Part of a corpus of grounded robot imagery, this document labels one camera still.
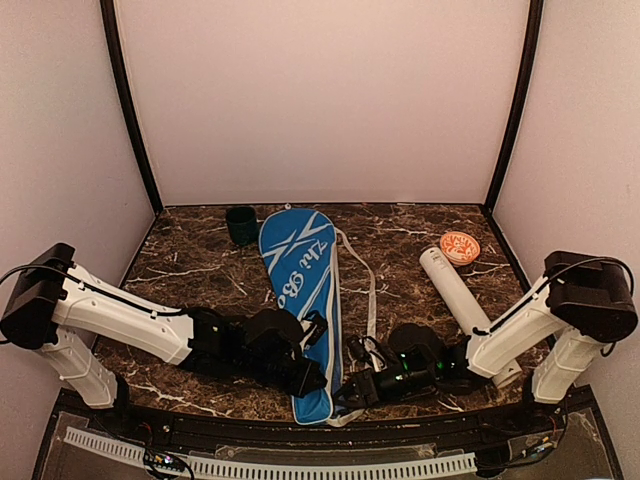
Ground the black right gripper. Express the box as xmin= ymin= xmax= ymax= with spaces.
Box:
xmin=330 ymin=363 xmax=438 ymax=407

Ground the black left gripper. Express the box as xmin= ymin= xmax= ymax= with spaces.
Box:
xmin=238 ymin=355 xmax=328 ymax=401

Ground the blue racket bag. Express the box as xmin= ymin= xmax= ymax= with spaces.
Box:
xmin=258 ymin=208 xmax=363 ymax=428

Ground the white shuttlecock tube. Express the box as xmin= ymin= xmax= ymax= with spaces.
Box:
xmin=418 ymin=245 xmax=523 ymax=389

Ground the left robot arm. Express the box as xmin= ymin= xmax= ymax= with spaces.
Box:
xmin=1 ymin=243 xmax=328 ymax=436

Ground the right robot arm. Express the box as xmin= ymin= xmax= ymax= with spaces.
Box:
xmin=333 ymin=247 xmax=639 ymax=434

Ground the dark green cup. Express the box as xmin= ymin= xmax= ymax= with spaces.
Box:
xmin=225 ymin=206 xmax=259 ymax=247

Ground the orange patterned bowl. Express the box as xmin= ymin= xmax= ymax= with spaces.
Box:
xmin=439 ymin=231 xmax=481 ymax=266

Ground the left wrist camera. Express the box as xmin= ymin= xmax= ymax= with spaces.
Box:
xmin=303 ymin=310 xmax=328 ymax=348

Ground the white slotted cable duct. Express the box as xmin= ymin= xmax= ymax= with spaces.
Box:
xmin=63 ymin=427 xmax=477 ymax=479

